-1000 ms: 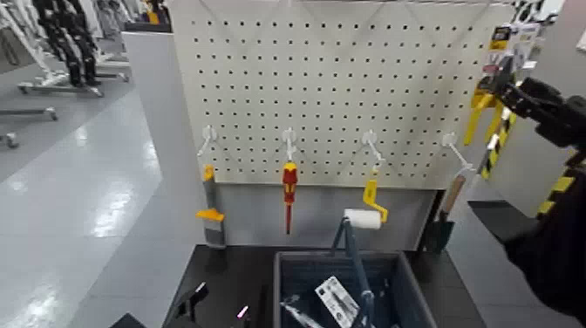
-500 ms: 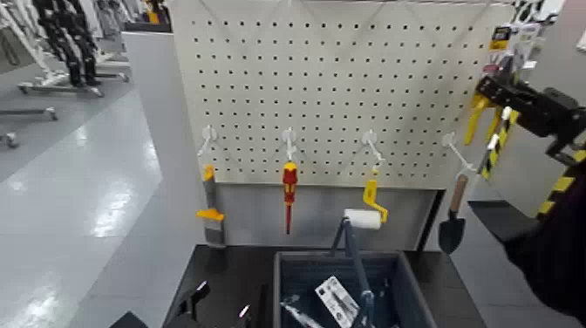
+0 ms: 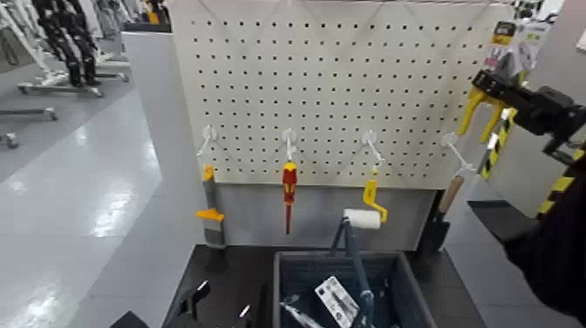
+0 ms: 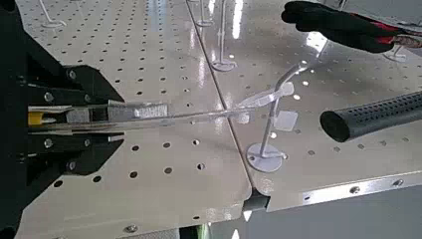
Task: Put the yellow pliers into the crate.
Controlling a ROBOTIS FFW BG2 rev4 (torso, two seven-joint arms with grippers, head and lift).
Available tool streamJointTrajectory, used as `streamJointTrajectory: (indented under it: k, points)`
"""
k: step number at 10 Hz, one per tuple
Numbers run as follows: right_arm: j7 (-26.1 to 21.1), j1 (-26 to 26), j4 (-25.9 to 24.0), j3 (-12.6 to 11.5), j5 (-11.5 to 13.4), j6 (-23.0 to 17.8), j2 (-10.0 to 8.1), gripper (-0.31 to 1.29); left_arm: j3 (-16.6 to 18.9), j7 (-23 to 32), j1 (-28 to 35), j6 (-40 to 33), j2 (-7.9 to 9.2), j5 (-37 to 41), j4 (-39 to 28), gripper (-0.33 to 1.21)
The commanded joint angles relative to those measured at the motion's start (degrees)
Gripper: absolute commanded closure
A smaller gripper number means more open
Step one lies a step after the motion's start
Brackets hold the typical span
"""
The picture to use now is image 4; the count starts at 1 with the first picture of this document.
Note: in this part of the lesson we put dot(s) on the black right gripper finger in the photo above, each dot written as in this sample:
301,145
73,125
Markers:
83,89
83,151

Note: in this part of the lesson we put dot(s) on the yellow pliers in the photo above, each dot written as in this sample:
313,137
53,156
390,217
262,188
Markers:
146,114

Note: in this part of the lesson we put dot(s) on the white pegboard hook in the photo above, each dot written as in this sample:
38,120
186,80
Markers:
264,159
204,23
49,24
223,64
394,57

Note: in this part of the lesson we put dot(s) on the white perforated pegboard panel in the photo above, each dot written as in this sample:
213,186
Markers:
149,49
345,166

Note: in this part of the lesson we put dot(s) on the black and red work glove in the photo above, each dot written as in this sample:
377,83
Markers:
331,23

